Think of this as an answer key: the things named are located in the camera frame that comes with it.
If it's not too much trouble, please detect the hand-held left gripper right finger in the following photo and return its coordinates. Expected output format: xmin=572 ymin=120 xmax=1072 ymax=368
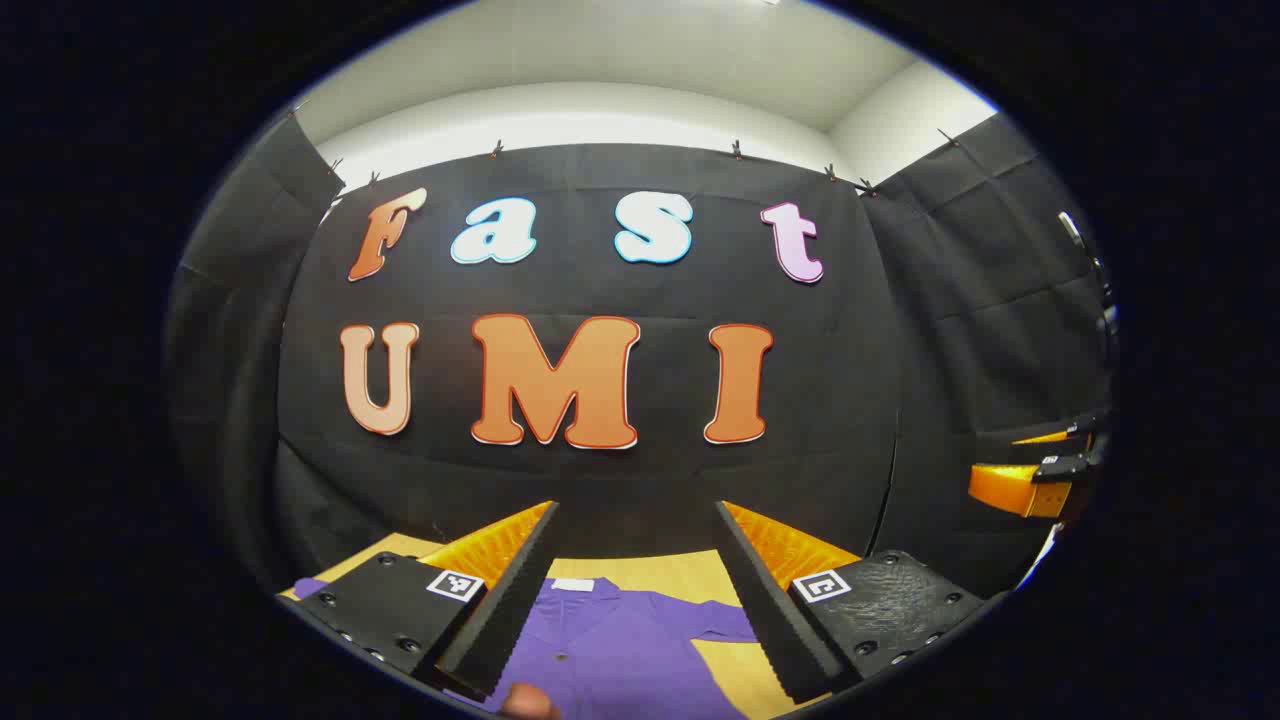
xmin=713 ymin=500 xmax=988 ymax=706

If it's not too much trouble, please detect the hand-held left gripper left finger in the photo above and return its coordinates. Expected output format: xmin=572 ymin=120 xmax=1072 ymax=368
xmin=295 ymin=500 xmax=561 ymax=701

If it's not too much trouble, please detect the purple short-sleeved shirt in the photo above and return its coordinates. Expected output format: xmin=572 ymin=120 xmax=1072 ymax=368
xmin=293 ymin=577 xmax=761 ymax=720

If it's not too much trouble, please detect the black backdrop cloth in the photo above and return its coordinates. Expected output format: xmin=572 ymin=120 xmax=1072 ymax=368
xmin=165 ymin=110 xmax=1119 ymax=601

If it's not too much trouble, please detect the row of small backdrop clips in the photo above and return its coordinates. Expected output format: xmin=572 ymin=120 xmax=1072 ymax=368
xmin=290 ymin=100 xmax=961 ymax=196

